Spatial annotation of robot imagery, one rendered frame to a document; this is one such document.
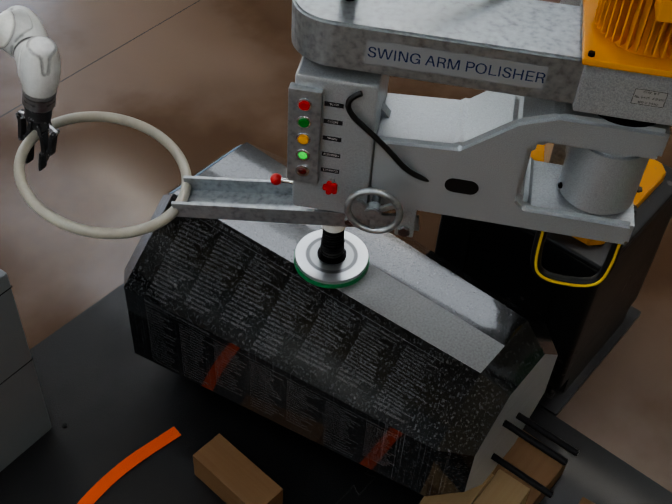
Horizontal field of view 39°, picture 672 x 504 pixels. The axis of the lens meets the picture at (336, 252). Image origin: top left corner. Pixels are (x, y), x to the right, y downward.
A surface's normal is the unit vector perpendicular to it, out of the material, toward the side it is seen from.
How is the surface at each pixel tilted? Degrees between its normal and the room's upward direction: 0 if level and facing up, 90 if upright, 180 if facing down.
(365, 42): 90
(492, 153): 90
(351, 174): 90
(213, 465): 0
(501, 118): 40
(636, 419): 0
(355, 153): 90
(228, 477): 0
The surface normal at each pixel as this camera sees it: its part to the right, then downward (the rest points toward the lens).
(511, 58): -0.18, 0.70
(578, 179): -0.81, 0.39
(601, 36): 0.05, -0.69
